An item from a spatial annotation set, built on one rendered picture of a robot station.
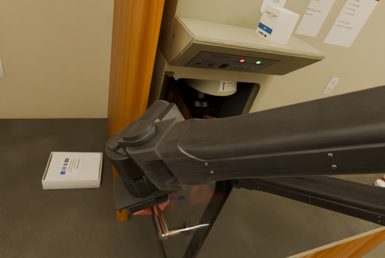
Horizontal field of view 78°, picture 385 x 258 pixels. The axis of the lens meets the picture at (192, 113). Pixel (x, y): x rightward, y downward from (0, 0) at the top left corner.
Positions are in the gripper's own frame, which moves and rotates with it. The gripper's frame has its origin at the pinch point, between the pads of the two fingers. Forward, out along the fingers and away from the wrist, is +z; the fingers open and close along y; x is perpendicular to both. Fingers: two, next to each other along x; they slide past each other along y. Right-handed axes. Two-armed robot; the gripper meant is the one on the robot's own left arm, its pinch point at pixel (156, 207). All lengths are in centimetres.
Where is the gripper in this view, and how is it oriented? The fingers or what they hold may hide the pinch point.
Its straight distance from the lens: 51.3
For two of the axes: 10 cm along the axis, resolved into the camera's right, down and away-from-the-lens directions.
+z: 1.3, 7.3, 6.7
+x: 2.9, 6.2, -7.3
